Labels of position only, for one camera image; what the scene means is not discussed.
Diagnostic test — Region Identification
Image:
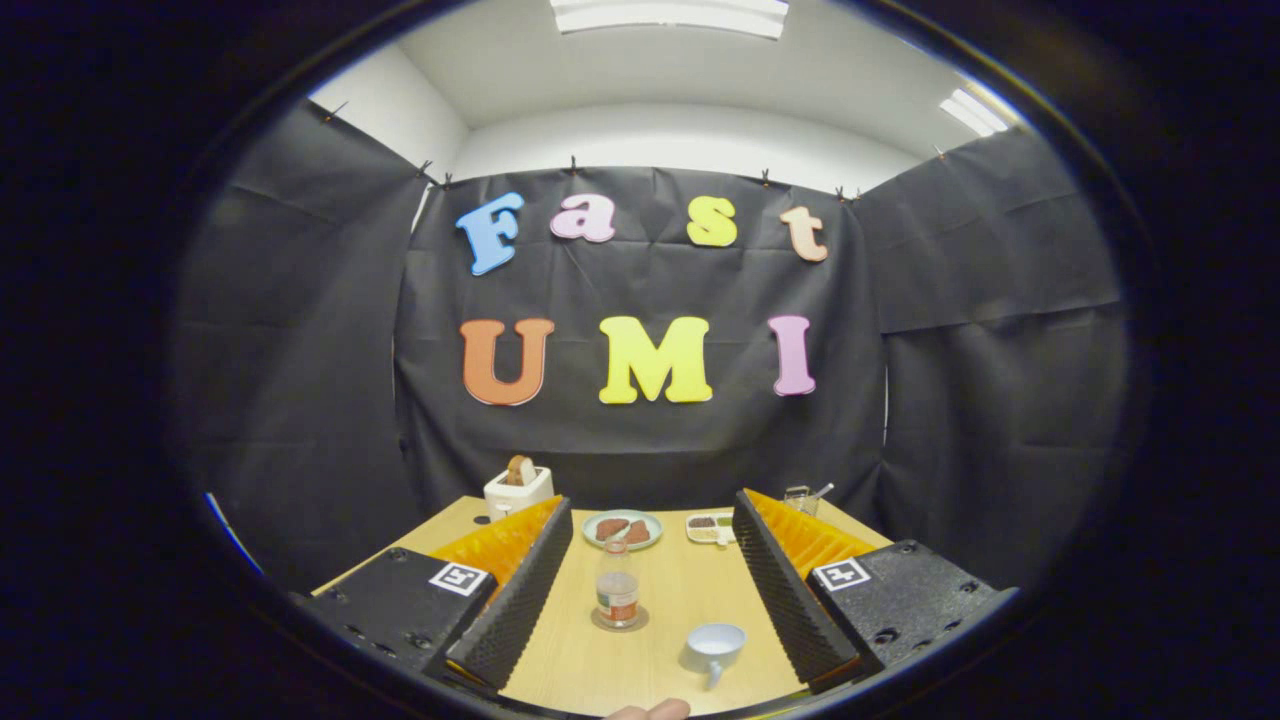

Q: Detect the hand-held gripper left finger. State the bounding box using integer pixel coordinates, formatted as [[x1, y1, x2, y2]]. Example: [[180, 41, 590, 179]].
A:
[[300, 495, 576, 692]]

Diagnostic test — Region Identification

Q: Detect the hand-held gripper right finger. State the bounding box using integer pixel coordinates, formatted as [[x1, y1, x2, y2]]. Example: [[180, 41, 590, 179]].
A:
[[733, 489, 1019, 695]]

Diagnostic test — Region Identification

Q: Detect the pale blue cup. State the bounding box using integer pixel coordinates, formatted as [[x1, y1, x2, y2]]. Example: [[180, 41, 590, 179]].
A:
[[685, 623, 748, 691]]

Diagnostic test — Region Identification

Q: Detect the clear plastic juice bottle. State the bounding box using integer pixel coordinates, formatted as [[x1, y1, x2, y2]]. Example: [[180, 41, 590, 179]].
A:
[[596, 540, 641, 629]]

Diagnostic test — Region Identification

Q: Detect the pale green plate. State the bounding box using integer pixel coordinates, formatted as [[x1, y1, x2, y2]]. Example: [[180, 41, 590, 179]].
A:
[[582, 509, 664, 552]]

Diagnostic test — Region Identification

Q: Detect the white toaster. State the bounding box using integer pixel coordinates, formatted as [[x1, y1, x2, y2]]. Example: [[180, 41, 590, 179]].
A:
[[484, 465, 555, 521]]

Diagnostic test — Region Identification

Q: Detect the small divided white dish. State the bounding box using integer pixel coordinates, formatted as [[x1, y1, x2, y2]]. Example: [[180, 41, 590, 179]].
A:
[[685, 512, 738, 547]]

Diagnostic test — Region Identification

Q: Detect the wooden table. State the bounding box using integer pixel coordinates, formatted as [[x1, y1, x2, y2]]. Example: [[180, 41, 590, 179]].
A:
[[312, 495, 894, 717]]

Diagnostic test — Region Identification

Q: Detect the small ceiling light panel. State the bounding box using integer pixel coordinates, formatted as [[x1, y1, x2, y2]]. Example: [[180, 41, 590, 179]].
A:
[[940, 88, 1011, 137]]

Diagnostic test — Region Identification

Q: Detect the large ceiling light panel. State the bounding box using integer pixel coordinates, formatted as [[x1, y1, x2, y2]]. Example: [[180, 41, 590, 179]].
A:
[[550, 0, 791, 39]]

